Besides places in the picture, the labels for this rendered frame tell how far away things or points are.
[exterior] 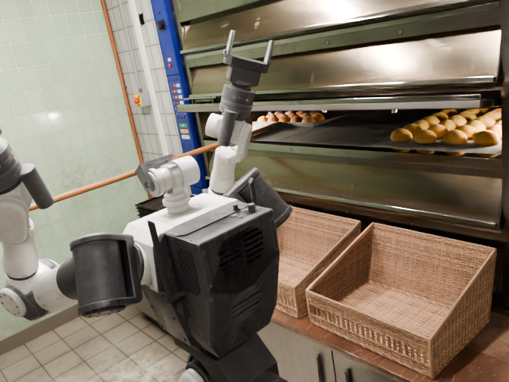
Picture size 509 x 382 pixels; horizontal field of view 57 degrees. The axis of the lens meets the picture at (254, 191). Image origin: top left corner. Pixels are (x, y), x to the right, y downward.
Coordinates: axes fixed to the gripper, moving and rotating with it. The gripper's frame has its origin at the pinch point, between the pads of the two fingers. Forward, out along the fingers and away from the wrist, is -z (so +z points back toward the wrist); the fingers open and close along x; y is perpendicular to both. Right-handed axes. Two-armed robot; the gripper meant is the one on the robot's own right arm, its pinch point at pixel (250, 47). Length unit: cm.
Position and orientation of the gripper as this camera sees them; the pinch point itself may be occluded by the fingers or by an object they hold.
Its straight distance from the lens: 129.9
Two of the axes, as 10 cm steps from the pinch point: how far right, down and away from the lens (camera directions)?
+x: -9.4, -1.5, -2.9
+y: -2.2, -3.8, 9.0
